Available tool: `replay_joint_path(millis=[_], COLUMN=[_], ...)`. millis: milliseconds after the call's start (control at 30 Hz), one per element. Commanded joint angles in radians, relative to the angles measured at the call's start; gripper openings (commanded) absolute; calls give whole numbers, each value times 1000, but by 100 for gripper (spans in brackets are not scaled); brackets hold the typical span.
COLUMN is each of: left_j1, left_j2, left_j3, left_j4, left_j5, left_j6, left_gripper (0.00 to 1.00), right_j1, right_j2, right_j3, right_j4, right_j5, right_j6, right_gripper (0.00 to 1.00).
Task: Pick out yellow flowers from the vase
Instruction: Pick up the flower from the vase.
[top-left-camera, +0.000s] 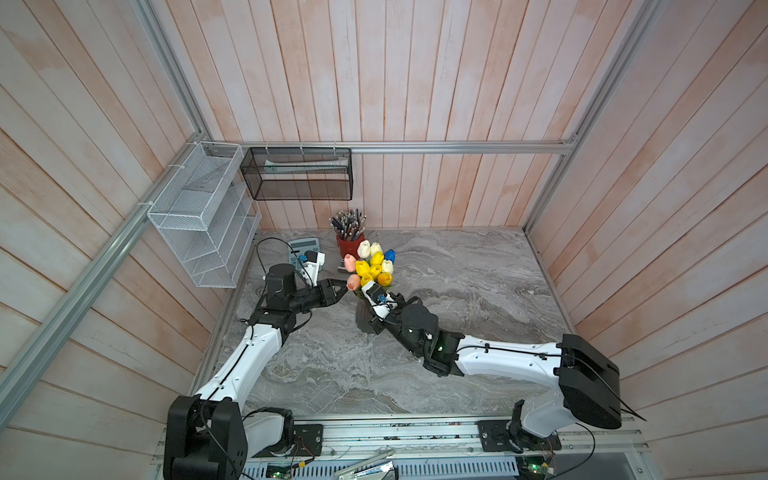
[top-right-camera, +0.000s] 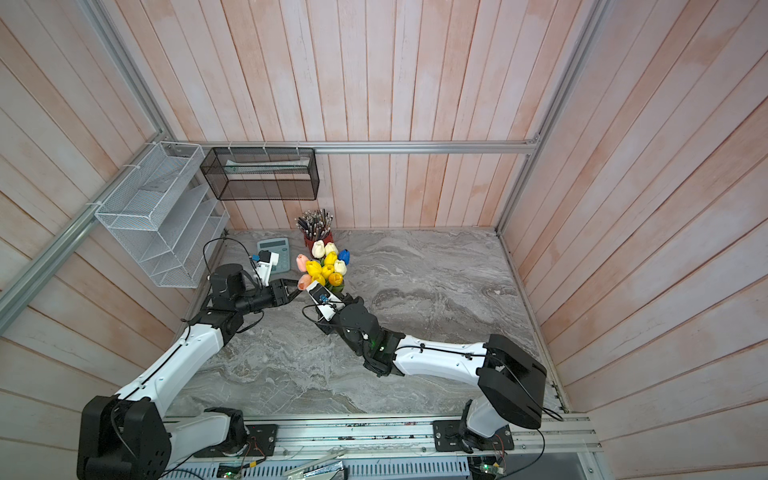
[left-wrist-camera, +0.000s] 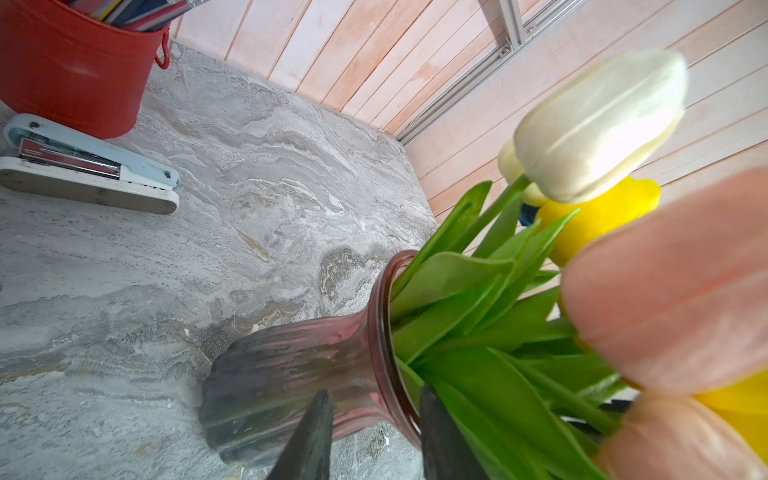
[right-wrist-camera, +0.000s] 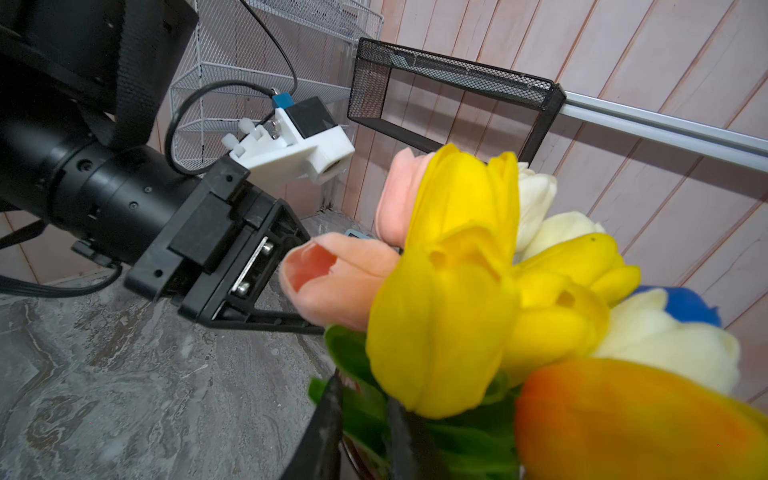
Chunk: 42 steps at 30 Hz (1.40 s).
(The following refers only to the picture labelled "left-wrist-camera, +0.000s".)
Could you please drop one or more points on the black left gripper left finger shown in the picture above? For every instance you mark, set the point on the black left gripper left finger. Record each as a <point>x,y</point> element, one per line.
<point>307,453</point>

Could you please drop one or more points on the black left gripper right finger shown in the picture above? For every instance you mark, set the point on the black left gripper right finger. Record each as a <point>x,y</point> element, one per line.
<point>446,453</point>

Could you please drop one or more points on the dark ribbed glass vase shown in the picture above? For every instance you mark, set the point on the dark ribbed glass vase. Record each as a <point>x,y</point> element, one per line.
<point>259,389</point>

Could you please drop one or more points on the yellow tulip in vase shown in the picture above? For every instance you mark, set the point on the yellow tulip in vase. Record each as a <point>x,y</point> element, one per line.
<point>627,201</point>

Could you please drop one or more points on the pink tulip lower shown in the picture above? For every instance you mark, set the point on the pink tulip lower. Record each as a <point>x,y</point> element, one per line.
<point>676,437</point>

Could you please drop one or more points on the blue tulip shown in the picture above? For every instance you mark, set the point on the blue tulip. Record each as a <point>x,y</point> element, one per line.
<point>528,214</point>

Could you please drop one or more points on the cream white tulip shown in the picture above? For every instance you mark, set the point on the cream white tulip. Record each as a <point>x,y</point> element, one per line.
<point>512,170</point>

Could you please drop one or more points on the light blue white stapler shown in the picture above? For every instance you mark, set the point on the light blue white stapler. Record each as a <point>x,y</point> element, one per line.
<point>58,161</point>

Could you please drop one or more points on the red metal pencil bucket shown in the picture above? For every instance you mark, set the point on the red metal pencil bucket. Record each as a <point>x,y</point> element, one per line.
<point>69,68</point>

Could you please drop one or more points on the bundle of pencils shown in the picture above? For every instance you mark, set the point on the bundle of pencils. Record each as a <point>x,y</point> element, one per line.
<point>141,16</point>

